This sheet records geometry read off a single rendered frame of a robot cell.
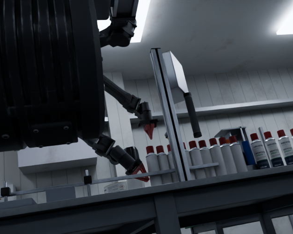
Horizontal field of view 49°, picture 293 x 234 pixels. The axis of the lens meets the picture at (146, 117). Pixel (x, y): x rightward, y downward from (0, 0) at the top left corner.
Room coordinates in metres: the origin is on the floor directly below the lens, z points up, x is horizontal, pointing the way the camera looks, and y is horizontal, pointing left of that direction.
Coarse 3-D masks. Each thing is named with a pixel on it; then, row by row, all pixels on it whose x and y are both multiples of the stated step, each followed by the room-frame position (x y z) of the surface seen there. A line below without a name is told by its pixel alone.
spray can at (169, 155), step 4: (168, 144) 1.42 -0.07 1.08; (168, 148) 1.42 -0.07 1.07; (168, 152) 1.43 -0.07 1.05; (168, 156) 1.42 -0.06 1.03; (168, 160) 1.42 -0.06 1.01; (172, 160) 1.41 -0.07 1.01; (172, 164) 1.41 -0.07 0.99; (172, 168) 1.41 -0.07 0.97; (172, 176) 1.42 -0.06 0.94; (176, 176) 1.41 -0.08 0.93; (176, 180) 1.41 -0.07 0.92
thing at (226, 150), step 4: (220, 140) 1.48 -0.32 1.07; (224, 140) 1.48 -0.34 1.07; (220, 144) 1.49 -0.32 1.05; (224, 144) 1.47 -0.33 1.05; (220, 148) 1.48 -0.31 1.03; (224, 148) 1.47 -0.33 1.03; (228, 148) 1.47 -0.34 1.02; (224, 152) 1.47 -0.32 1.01; (228, 152) 1.47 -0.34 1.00; (224, 156) 1.47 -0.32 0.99; (228, 156) 1.47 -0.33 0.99; (232, 156) 1.48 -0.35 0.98; (224, 160) 1.48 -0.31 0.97; (228, 160) 1.47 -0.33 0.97; (232, 160) 1.47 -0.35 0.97; (228, 164) 1.47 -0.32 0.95; (232, 164) 1.47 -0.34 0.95; (228, 168) 1.47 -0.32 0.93; (232, 168) 1.47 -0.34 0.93; (228, 172) 1.48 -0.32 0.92; (232, 172) 1.47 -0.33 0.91; (236, 172) 1.47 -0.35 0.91
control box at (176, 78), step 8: (168, 56) 1.27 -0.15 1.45; (168, 64) 1.27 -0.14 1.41; (176, 64) 1.32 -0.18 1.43; (168, 72) 1.27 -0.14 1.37; (176, 72) 1.28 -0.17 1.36; (168, 80) 1.28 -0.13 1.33; (176, 80) 1.26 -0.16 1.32; (184, 80) 1.39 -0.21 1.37; (176, 88) 1.28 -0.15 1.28; (184, 88) 1.35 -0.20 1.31; (176, 96) 1.36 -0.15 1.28
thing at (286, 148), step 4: (280, 132) 1.55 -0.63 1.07; (284, 132) 1.56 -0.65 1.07; (280, 136) 1.56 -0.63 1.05; (284, 136) 1.55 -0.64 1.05; (280, 140) 1.55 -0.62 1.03; (284, 140) 1.55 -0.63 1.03; (288, 140) 1.55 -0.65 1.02; (280, 144) 1.56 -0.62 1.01; (284, 144) 1.55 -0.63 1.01; (288, 144) 1.54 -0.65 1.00; (280, 148) 1.58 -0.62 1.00; (284, 148) 1.55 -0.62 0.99; (288, 148) 1.54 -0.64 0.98; (292, 148) 1.55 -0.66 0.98; (284, 152) 1.56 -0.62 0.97; (288, 152) 1.55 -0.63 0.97; (292, 152) 1.55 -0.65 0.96; (284, 156) 1.57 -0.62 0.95; (288, 156) 1.55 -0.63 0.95; (292, 156) 1.54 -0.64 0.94; (288, 160) 1.55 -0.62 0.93; (292, 160) 1.54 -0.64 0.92; (288, 164) 1.56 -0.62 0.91
